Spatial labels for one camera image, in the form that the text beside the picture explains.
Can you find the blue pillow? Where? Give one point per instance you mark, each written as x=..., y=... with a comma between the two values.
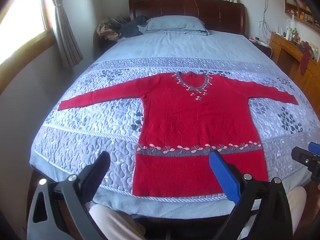
x=172, y=23

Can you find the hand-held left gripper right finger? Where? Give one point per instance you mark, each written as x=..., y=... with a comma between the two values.
x=225, y=177

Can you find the dark red hanging cloth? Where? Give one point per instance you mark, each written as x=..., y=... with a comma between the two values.
x=306, y=60

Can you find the tan crumpled cloth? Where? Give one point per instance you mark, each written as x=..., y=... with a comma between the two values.
x=107, y=30

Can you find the person's right leg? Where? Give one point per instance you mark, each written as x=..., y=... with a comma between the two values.
x=297, y=205

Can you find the red knitted sweater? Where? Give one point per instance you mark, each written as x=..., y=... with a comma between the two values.
x=187, y=117

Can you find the blue quilted bedspread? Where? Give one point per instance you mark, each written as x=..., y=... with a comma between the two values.
x=100, y=120

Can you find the dark wooden headboard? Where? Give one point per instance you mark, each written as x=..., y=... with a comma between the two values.
x=187, y=7

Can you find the wooden wall shelf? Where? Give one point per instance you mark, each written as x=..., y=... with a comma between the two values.
x=297, y=2

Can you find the grey tied curtain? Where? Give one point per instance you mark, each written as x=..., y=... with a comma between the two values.
x=65, y=35

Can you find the person's leg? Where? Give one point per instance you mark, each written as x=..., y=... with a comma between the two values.
x=297, y=205
x=115, y=222

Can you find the person's left leg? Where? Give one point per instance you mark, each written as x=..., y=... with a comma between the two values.
x=115, y=222

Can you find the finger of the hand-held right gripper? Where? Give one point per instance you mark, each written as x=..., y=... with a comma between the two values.
x=315, y=147
x=306, y=160

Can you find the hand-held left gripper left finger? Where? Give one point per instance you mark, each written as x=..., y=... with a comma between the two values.
x=98, y=172

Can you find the white bottles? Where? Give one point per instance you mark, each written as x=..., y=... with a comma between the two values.
x=289, y=31

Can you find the dark wooden nightstand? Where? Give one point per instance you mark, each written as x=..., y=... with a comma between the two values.
x=260, y=46

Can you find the wooden desk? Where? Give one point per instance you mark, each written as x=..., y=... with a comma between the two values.
x=287, y=52

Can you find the wooden-framed window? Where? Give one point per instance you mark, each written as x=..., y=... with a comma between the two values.
x=20, y=25

